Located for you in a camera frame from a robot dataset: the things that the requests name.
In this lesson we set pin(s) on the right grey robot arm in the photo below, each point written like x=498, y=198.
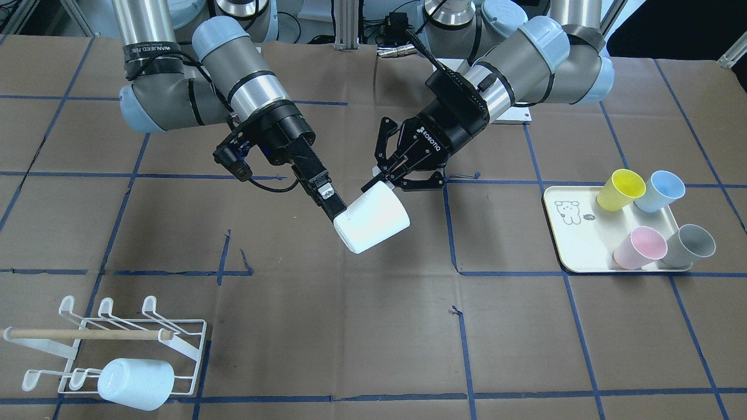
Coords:
x=226, y=80

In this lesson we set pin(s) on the pale green plastic cup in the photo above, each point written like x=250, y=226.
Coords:
x=372, y=218

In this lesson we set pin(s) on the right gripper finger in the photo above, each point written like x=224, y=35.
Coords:
x=315, y=180

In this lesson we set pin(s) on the yellow plastic cup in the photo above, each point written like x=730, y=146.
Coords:
x=622, y=188

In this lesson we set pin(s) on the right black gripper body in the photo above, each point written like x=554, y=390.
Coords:
x=287, y=135

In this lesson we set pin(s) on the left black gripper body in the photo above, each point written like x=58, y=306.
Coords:
x=439, y=129

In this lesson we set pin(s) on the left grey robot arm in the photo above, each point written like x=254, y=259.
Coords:
x=509, y=61

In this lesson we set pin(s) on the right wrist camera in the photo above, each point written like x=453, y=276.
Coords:
x=231, y=154

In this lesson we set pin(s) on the pink plastic cup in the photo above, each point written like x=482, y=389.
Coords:
x=642, y=246

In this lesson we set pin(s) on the aluminium frame post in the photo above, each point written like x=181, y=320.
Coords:
x=347, y=24

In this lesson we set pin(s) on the white wire cup rack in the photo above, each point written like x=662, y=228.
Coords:
x=90, y=343

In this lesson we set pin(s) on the light blue plastic cup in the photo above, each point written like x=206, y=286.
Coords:
x=144, y=384

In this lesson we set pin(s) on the beige plastic tray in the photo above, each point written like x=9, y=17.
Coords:
x=586, y=235

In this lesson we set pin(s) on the grey plastic cup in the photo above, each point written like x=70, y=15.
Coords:
x=690, y=243

